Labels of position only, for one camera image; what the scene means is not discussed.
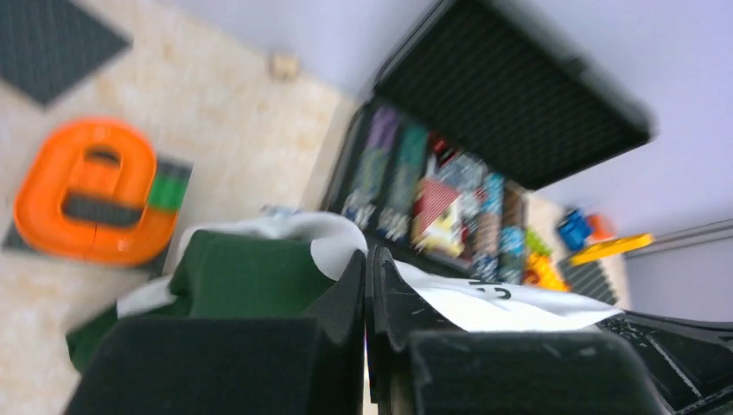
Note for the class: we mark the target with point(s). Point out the small green brick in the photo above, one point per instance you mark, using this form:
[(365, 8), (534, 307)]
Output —
[(167, 193)]

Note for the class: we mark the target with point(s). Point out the black poker chip case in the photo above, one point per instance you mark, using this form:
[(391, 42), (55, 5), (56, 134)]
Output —
[(498, 81)]

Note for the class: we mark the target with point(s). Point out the orange toy cup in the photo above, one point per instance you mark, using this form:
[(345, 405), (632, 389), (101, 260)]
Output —
[(600, 227)]

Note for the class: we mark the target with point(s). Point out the small wooden cube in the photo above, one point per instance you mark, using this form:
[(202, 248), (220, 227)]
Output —
[(284, 67)]

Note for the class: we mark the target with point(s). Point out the yellow orange toy car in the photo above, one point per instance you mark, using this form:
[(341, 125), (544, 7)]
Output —
[(539, 272)]

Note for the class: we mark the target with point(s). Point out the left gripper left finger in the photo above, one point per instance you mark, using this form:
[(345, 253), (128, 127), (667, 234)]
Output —
[(309, 364)]

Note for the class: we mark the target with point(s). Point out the small grey baseplate under e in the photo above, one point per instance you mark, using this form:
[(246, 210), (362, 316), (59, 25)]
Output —
[(99, 212)]

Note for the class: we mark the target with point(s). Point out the orange letter e toy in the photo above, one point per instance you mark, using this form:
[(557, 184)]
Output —
[(102, 158)]

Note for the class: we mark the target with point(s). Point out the dark grey baseplate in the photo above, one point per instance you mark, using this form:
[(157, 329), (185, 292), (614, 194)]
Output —
[(48, 47), (589, 280)]

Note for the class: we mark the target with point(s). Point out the blue toy brick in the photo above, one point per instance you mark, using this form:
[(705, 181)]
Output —
[(574, 229)]

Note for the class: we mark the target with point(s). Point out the yellow triangular toy brick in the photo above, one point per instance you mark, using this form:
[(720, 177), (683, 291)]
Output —
[(610, 247)]

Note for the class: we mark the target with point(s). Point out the dark grey baseplate right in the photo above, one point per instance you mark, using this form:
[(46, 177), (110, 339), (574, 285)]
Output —
[(589, 280)]

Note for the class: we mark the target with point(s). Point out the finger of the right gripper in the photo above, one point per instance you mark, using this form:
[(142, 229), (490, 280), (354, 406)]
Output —
[(690, 362)]

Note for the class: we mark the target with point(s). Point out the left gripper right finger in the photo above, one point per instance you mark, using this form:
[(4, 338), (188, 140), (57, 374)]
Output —
[(421, 363)]

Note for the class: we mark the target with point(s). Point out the green flat brick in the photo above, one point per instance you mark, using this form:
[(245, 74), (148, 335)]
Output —
[(535, 244)]

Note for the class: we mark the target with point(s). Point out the dark grey baseplate left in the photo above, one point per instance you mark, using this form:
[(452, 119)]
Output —
[(48, 47)]

